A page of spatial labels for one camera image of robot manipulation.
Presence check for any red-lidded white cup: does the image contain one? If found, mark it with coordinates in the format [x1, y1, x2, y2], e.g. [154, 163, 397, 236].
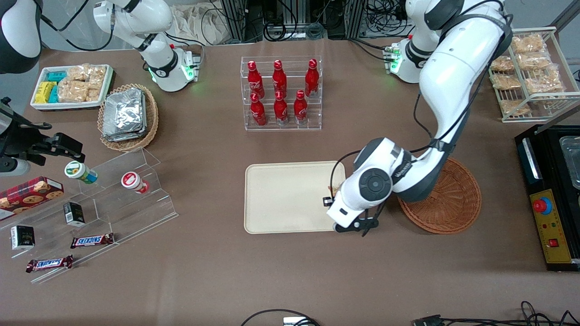
[121, 171, 150, 195]

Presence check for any cream plastic tray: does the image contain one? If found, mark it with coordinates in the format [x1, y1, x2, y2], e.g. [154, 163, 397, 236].
[244, 161, 348, 235]

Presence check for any clear acrylic bottle rack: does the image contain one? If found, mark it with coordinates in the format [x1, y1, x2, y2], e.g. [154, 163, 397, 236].
[241, 55, 324, 131]

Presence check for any foil-wrapped pack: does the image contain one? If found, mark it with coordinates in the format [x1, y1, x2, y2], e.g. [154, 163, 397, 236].
[102, 131, 147, 143]
[103, 89, 146, 136]

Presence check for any black appliance housing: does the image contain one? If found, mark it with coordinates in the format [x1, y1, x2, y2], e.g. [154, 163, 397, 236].
[515, 124, 580, 273]

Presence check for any red cola bottle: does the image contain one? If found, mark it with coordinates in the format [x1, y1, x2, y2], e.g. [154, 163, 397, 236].
[272, 59, 288, 96]
[247, 60, 265, 99]
[293, 89, 309, 125]
[304, 58, 320, 98]
[250, 92, 267, 127]
[273, 90, 290, 126]

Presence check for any yellow control panel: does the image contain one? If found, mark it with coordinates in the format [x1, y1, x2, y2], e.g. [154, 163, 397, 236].
[530, 189, 573, 264]

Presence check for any red tartan cookie box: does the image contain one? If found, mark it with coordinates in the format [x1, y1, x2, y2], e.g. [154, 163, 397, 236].
[0, 176, 64, 215]

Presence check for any clear bag of fried snacks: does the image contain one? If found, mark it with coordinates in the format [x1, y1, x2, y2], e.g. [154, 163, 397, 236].
[490, 56, 515, 72]
[500, 99, 531, 116]
[516, 52, 551, 71]
[524, 66, 565, 94]
[512, 34, 547, 54]
[491, 73, 522, 91]

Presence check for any clear acrylic stepped shelf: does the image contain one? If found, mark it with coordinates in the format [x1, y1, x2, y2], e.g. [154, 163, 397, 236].
[0, 147, 179, 285]

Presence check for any brown wicker basket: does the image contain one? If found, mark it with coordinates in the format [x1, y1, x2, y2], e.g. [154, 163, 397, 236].
[397, 157, 483, 235]

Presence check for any white wire rack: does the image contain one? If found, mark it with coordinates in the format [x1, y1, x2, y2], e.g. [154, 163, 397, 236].
[488, 26, 580, 124]

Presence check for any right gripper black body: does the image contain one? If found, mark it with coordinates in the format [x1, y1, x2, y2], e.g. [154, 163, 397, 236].
[0, 97, 51, 160]

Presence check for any beige plastic bag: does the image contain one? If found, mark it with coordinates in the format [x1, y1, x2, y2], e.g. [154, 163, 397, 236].
[171, 4, 228, 46]

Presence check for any white snack bin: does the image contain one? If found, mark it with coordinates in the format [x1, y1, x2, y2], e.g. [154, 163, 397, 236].
[30, 64, 115, 112]

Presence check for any light wicker basket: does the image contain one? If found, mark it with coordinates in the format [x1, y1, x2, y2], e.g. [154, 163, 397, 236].
[97, 83, 160, 153]

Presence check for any Snickers chocolate bar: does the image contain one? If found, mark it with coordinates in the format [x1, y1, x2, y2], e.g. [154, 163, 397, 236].
[70, 232, 115, 249]
[25, 254, 74, 273]

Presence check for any metal pan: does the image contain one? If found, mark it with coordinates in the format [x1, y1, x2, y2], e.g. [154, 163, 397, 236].
[559, 135, 580, 189]

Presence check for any green-lidded white cup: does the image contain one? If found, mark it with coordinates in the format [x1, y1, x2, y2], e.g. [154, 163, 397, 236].
[64, 160, 98, 185]

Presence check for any black cable bundle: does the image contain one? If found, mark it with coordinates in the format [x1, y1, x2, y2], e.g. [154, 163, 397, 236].
[247, 0, 349, 42]
[366, 0, 409, 36]

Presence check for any yellow snack pack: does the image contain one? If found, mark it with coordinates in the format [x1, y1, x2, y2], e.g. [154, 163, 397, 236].
[35, 81, 56, 104]

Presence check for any small black carton box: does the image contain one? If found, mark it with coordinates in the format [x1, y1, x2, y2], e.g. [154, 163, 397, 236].
[10, 225, 36, 251]
[63, 201, 86, 227]

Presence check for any black tangled cable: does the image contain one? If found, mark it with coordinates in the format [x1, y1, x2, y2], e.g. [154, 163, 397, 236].
[411, 301, 580, 326]

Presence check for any aluminium frame post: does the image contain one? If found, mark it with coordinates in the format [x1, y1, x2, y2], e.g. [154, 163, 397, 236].
[346, 0, 368, 39]
[221, 0, 248, 44]

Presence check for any black looped cable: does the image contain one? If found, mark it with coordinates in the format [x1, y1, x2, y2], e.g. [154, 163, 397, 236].
[240, 309, 320, 326]

